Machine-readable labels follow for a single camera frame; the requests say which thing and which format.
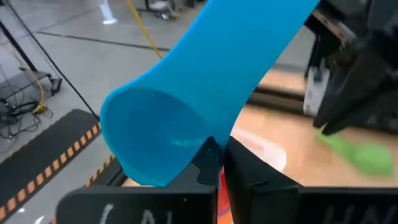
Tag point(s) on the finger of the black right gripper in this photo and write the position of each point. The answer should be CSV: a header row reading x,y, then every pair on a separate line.
x,y
339,93
370,102

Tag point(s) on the white plastic basket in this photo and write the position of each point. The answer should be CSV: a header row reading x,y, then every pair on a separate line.
x,y
267,152

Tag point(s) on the black mat orange striped edge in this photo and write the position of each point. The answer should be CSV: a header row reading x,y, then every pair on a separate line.
x,y
107,174
46,146

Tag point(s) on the light green measuring cup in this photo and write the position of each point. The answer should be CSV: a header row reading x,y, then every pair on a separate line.
x,y
370,158

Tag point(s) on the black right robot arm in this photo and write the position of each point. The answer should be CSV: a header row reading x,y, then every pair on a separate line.
x,y
382,12

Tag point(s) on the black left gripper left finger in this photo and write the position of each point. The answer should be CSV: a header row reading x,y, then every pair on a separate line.
x,y
208,165

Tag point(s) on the black stand base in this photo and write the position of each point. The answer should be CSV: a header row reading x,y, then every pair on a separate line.
x,y
28,82

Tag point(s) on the grey rolling chair base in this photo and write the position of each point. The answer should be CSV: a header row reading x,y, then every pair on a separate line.
x,y
158,7

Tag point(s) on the red-orange measuring cup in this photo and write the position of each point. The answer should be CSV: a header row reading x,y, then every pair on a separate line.
x,y
224,202

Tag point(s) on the white stand leg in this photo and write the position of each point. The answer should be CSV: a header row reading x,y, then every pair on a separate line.
x,y
107,14

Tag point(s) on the teal measuring cup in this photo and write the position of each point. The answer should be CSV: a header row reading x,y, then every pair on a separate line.
x,y
186,93

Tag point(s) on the black metal table frame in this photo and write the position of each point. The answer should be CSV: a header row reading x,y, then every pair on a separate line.
x,y
273,102

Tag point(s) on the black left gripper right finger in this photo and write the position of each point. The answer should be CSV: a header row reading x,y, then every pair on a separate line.
x,y
255,186

